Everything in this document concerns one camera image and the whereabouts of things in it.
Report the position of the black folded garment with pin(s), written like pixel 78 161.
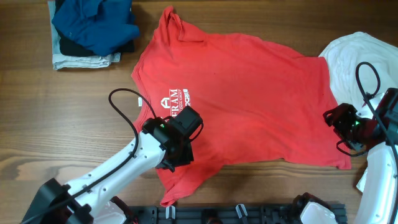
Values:
pixel 71 48

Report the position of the white clip on rail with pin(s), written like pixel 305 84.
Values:
pixel 170 212
pixel 241 211

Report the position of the red t-shirt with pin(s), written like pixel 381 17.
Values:
pixel 259 100

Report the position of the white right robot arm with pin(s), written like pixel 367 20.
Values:
pixel 377 138

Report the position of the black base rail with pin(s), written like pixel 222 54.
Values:
pixel 268 213

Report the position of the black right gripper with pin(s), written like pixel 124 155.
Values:
pixel 337 121

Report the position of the light grey folded garment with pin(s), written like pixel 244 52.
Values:
pixel 69 54

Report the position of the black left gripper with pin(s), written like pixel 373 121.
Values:
pixel 179 156

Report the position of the white garment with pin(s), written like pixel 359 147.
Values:
pixel 345 53

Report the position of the blue shirt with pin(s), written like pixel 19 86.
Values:
pixel 96 25

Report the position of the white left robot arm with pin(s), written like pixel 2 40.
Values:
pixel 163 143

